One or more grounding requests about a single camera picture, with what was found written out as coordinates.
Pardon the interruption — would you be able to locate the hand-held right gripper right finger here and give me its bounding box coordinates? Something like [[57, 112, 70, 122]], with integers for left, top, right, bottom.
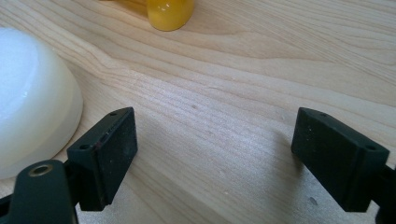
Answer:
[[290, 106, 390, 213]]

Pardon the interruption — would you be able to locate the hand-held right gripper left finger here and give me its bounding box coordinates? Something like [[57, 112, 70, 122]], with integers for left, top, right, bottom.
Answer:
[[66, 106, 139, 212]]

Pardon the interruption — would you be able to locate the white bowl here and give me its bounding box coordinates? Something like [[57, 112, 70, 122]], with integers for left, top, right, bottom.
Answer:
[[0, 27, 84, 180]]

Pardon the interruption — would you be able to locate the yellow glossy object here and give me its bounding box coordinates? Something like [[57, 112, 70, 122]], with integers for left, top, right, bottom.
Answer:
[[146, 0, 196, 32]]

